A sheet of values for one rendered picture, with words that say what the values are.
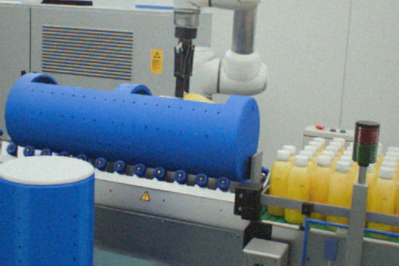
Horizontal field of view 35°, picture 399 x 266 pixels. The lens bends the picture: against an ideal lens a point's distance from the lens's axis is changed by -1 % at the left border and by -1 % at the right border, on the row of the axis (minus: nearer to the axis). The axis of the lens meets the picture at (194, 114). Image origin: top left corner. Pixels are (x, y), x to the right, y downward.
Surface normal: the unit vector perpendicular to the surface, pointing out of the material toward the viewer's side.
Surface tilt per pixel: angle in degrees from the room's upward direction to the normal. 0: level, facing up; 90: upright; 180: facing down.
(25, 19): 90
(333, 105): 90
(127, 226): 110
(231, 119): 55
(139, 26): 90
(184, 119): 61
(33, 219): 90
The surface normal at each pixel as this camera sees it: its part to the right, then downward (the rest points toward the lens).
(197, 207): -0.32, -0.18
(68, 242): 0.62, 0.18
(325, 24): -0.33, 0.15
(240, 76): -0.14, 0.42
